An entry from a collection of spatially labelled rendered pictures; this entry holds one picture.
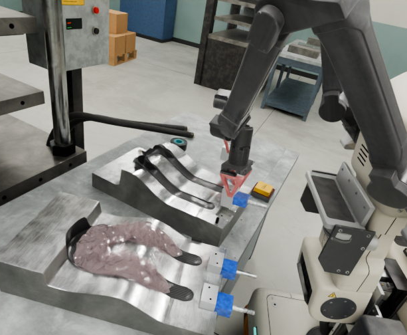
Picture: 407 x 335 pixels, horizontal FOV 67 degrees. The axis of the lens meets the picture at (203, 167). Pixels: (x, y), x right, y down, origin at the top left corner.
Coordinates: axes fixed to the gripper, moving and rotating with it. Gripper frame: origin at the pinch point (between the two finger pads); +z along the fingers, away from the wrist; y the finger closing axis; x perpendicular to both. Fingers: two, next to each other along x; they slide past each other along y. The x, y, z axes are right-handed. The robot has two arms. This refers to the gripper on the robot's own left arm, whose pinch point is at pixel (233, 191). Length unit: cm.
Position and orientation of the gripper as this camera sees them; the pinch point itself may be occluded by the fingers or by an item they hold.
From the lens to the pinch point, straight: 92.9
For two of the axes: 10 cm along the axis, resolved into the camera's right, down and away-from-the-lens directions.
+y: -4.3, 2.8, -8.6
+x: 8.9, 2.5, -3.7
